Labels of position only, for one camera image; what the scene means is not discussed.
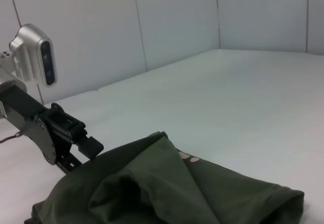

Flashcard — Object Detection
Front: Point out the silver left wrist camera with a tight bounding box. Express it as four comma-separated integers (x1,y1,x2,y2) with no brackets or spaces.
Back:
9,23,58,87

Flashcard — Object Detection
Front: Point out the left arm cable with connector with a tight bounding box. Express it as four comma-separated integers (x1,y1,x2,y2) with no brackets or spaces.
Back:
0,131,22,144

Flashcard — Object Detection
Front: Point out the dark green shirt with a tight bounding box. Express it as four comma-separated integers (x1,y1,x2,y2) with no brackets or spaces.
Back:
24,130,306,224

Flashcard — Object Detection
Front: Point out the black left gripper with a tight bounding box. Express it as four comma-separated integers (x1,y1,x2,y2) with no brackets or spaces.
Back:
0,84,104,176

